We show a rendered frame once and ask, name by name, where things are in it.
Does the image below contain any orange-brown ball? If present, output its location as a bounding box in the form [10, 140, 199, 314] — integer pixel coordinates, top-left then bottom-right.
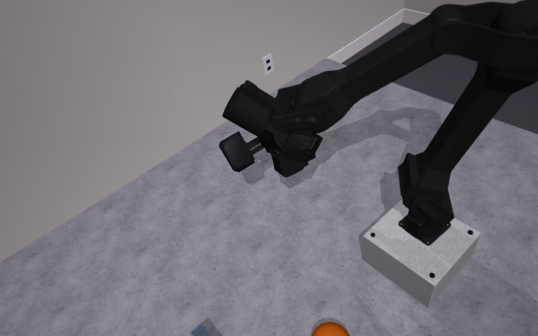
[312, 322, 350, 336]

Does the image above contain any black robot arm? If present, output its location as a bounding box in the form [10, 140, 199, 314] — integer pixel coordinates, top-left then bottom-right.
[223, 0, 538, 246]

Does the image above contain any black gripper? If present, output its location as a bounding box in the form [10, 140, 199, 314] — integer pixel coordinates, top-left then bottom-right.
[219, 131, 283, 172]

